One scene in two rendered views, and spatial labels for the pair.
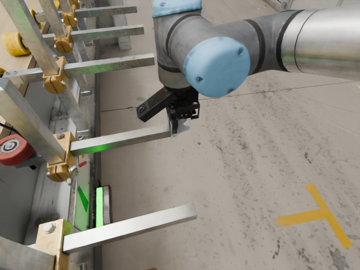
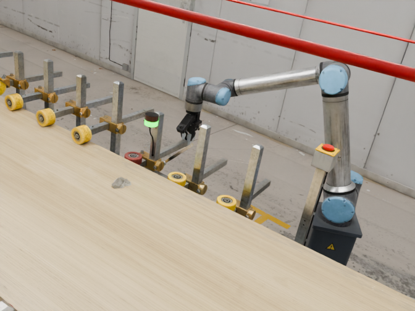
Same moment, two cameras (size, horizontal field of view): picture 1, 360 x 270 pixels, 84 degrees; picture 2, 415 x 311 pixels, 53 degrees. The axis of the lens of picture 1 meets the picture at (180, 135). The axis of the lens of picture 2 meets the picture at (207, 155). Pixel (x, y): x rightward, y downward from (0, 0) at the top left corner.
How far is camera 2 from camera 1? 185 cm
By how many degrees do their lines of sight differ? 42
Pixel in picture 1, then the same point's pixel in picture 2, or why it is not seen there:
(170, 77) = (196, 107)
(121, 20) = not seen: outside the picture
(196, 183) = not seen: hidden behind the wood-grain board
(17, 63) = (55, 129)
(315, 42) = (243, 86)
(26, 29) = (120, 98)
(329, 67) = (249, 91)
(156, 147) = not seen: hidden behind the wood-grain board
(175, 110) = (194, 124)
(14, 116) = (160, 126)
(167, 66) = (196, 102)
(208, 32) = (218, 87)
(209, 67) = (225, 95)
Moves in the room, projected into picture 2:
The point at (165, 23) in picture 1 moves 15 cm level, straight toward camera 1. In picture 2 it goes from (199, 86) to (220, 96)
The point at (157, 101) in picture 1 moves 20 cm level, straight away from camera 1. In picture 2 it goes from (188, 121) to (160, 108)
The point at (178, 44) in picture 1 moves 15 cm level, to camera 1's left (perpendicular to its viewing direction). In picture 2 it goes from (210, 91) to (186, 94)
